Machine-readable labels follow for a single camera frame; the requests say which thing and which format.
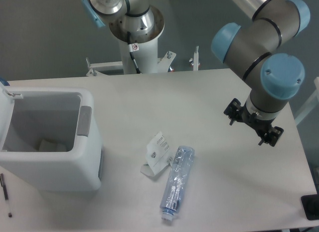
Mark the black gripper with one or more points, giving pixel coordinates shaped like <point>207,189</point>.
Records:
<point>256,119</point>

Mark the white trash can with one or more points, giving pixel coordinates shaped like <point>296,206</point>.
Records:
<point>49,137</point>

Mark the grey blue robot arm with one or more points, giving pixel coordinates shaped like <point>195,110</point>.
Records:
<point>274,78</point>

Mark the crushed blue plastic bottle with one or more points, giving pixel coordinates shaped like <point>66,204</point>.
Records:
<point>176,183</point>

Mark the black device at table edge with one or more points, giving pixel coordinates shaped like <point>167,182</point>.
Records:
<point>311,206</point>

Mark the white crumpled paper package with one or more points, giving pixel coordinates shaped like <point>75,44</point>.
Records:
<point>158,156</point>

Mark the blue object at left edge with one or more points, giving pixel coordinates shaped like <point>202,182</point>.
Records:
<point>4,82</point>

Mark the black pen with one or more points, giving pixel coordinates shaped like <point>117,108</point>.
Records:
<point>5,193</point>

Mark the white frame at right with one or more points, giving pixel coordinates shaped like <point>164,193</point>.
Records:
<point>308,105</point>

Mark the white metal base frame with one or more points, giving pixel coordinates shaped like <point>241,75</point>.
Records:
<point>164,62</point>

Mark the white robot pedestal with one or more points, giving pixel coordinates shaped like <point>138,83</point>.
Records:
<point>137,37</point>

